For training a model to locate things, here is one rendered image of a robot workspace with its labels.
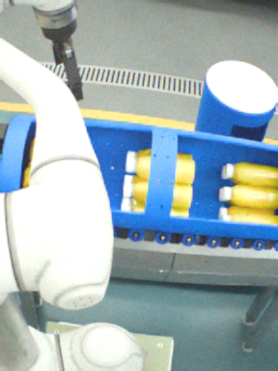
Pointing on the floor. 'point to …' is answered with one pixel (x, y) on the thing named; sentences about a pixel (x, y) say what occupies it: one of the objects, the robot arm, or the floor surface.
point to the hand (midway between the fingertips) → (68, 77)
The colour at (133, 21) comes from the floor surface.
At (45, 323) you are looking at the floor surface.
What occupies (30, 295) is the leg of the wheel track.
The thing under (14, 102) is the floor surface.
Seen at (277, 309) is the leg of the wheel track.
